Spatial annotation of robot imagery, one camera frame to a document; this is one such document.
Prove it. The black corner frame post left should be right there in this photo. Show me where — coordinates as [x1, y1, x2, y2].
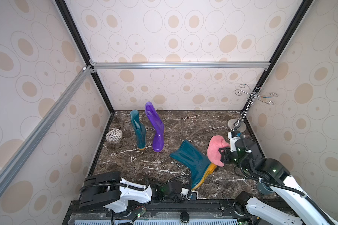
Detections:
[55, 0, 115, 114]

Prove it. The pink microfiber cloth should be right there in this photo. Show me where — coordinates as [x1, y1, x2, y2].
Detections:
[207, 136, 230, 167]

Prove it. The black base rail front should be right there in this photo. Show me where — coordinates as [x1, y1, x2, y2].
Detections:
[62, 199, 259, 225]

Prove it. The teal cup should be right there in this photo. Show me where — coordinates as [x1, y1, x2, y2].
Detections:
[257, 182, 274, 195]

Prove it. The patterned black white bowl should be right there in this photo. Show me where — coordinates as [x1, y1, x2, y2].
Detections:
[105, 129, 123, 144]

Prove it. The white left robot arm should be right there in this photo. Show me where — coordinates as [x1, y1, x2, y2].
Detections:
[79, 171, 198, 213]

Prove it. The chrome mug tree stand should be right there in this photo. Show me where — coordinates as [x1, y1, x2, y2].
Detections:
[227, 83, 278, 132]

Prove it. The black corner frame post right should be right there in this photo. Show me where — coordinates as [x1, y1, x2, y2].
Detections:
[241, 0, 314, 112]

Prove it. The purple rubber boot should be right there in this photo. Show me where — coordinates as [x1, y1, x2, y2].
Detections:
[145, 101, 165, 152]

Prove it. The diagonal aluminium rail left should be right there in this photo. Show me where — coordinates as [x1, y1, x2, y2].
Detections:
[0, 65, 93, 197]

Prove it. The horizontal aluminium rail back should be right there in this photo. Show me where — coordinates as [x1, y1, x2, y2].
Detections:
[93, 61, 270, 69]

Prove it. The black corner frame post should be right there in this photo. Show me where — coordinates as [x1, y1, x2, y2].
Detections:
[55, 0, 115, 114]
[241, 0, 314, 112]

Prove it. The teal rubber boot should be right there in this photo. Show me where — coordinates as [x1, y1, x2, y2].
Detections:
[170, 140, 217, 190]
[130, 110, 146, 150]

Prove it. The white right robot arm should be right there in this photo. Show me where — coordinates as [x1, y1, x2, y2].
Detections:
[218, 131, 338, 225]

